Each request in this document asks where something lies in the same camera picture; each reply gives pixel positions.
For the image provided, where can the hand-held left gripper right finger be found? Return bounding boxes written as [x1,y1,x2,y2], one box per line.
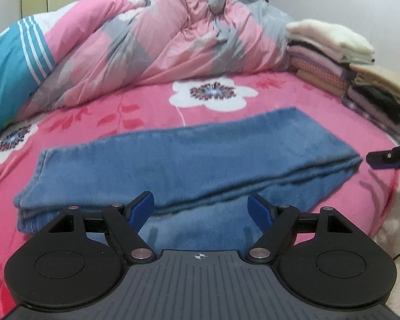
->
[246,193,354,264]

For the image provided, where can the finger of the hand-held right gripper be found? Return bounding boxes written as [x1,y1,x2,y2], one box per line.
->
[367,140,400,170]

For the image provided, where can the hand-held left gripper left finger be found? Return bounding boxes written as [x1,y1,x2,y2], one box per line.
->
[48,191,155,264]

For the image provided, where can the blue denim jeans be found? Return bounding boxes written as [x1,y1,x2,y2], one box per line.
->
[13,107,362,250]

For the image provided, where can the stack of dark folded clothes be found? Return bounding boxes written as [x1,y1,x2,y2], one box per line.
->
[342,63,400,144]

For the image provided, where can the stack of pale folded clothes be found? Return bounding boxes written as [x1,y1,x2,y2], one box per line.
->
[285,18,375,95]

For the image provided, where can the pink floral blanket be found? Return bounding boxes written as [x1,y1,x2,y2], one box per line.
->
[0,70,400,320]

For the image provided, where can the pink grey floral duvet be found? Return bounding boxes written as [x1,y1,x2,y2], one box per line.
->
[13,0,295,114]

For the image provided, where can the teal blue garment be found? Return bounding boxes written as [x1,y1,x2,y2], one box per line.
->
[0,0,154,144]

